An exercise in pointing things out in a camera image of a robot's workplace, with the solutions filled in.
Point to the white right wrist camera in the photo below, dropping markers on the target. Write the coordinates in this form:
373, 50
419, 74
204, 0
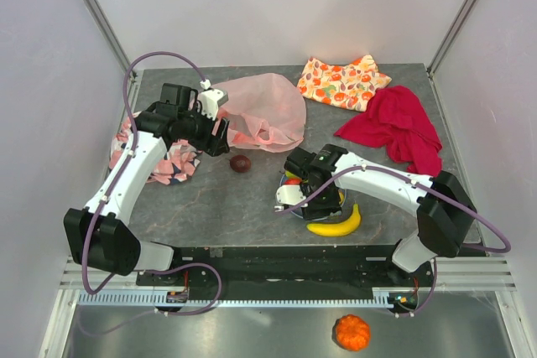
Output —
289, 197

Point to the aluminium frame post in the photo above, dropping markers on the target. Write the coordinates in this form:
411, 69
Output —
451, 35
103, 24

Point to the yellow fake banana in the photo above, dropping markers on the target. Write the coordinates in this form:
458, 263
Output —
340, 229

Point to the red cloth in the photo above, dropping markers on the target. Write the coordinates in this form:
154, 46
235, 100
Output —
396, 121

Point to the blue plate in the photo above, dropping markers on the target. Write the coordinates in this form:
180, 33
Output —
298, 213

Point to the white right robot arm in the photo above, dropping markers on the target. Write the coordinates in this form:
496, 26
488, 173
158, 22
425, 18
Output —
440, 204

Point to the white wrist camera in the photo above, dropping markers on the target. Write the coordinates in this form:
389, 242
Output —
289, 197
211, 99

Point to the white slotted cable duct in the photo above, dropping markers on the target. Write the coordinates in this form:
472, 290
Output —
167, 299

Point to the pink translucent plastic bag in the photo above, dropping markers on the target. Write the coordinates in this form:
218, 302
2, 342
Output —
265, 112

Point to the pink navy patterned cloth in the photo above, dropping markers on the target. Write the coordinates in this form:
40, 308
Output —
176, 166

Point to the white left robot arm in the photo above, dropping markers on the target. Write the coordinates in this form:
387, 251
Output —
98, 234

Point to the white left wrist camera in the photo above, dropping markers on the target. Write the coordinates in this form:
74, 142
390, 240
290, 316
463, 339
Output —
211, 99

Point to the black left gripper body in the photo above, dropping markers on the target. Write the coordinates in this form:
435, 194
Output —
198, 131

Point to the yellow floral cloth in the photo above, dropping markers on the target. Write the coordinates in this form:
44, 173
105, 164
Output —
349, 87

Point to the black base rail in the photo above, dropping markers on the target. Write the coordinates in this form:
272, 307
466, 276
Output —
359, 266

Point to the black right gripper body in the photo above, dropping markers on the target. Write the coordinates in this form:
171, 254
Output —
326, 199

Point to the red fake apple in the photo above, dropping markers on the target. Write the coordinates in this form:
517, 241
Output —
292, 181

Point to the orange fake pumpkin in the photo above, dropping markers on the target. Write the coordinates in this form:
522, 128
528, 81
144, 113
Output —
352, 333

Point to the dark purple fake fruit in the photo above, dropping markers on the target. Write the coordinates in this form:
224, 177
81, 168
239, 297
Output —
240, 163

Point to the yellow fake mango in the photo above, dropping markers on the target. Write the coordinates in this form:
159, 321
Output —
341, 197

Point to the left aluminium frame post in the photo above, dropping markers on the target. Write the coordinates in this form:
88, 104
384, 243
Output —
103, 24

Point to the right aluminium frame post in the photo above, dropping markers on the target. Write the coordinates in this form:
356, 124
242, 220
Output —
451, 35

